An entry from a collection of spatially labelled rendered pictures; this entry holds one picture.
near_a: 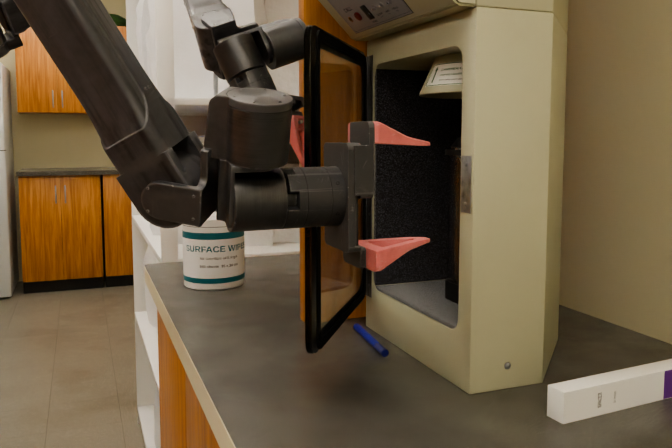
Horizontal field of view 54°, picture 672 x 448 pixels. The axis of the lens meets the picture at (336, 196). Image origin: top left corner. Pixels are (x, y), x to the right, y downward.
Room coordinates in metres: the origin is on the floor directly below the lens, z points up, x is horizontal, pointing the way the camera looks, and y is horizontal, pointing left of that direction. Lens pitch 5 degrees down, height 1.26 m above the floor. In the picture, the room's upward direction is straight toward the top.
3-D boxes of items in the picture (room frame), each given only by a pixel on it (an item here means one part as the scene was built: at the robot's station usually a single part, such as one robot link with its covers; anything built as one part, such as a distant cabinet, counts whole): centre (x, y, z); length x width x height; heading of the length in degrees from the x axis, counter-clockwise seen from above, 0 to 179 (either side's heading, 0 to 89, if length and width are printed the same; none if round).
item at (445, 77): (0.96, -0.21, 1.34); 0.18 x 0.18 x 0.05
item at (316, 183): (0.63, 0.02, 1.20); 0.07 x 0.07 x 0.10; 21
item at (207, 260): (1.41, 0.26, 1.02); 0.13 x 0.13 x 0.15
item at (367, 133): (0.65, -0.05, 1.24); 0.09 x 0.07 x 0.07; 111
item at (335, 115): (0.93, 0.00, 1.19); 0.30 x 0.01 x 0.40; 165
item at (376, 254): (0.65, -0.05, 1.17); 0.09 x 0.07 x 0.07; 111
